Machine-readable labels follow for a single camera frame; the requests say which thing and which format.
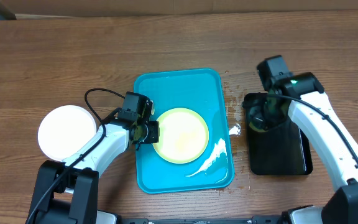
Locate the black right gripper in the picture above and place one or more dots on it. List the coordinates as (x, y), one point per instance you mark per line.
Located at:
(257, 117)

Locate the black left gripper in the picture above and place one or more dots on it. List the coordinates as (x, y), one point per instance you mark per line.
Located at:
(154, 137)

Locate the yellow-green sponge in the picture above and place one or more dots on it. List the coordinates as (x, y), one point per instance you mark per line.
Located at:
(255, 128)

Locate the yellow-green plastic plate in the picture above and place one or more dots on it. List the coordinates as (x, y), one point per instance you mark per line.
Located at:
(183, 136)

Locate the white plate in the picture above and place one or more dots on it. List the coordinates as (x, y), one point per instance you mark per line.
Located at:
(64, 131)

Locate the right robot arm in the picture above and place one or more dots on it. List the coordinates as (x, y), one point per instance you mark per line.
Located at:
(302, 100)

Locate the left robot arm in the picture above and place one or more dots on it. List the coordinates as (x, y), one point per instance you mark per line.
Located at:
(79, 151)

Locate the black water tray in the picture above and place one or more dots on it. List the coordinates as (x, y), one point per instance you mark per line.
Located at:
(284, 150)

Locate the teal plastic tray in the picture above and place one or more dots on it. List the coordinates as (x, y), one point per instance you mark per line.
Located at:
(199, 90)

